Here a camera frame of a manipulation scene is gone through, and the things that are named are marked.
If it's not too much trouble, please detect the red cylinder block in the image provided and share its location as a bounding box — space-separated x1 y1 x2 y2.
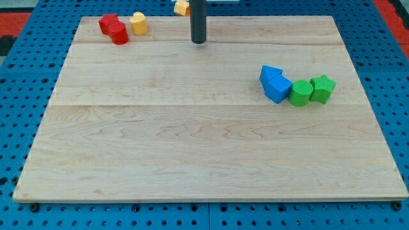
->
108 21 128 45

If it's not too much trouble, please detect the green cylinder block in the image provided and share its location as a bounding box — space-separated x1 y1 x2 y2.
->
288 80 313 107

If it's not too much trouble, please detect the green star block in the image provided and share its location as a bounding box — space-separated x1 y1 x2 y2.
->
310 75 337 104

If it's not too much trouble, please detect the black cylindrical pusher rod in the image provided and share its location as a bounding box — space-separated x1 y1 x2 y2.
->
189 0 206 44

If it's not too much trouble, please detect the light wooden board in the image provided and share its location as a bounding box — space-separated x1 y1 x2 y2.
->
13 16 408 204

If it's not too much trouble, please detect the blue cube block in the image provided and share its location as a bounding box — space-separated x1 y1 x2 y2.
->
264 75 293 104

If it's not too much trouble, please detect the blue triangle block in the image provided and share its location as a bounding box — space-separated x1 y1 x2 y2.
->
259 65 283 90

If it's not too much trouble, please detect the red star block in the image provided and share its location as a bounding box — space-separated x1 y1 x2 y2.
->
98 13 119 35

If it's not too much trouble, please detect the yellow hexagon block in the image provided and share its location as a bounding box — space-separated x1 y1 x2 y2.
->
174 0 190 17

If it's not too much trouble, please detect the yellow heart block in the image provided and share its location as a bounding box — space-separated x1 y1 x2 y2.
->
129 11 148 35

